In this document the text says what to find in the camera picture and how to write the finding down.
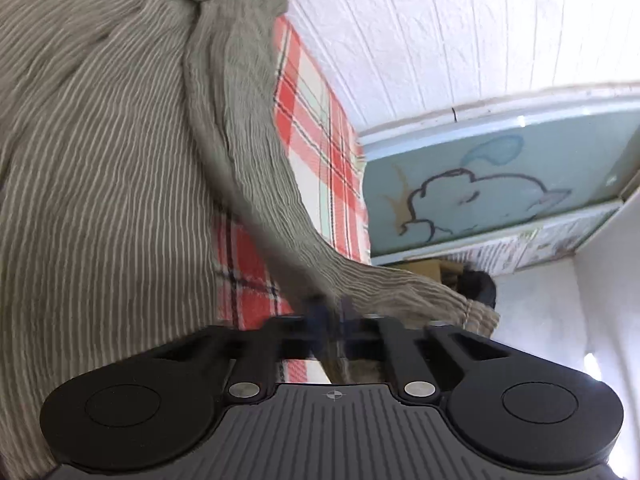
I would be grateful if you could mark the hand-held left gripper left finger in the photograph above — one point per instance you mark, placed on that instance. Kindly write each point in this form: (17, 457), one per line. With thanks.
(317, 319)

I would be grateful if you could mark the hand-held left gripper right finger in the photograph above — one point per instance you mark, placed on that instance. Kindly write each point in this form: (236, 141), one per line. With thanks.
(348, 321)

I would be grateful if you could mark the green checked shirt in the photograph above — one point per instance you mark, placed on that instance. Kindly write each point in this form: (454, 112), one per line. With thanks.
(110, 160)

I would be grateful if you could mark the cardboard box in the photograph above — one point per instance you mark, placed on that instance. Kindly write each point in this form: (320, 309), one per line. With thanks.
(425, 270)

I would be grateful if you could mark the black bag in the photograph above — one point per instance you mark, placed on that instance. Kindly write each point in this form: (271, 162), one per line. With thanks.
(480, 287)

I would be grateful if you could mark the red plaid blanket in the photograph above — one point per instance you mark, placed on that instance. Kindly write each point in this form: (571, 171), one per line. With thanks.
(325, 150)

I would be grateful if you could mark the glass door with cartoon drawing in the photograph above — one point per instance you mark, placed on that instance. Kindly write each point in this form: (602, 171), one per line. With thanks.
(500, 175)

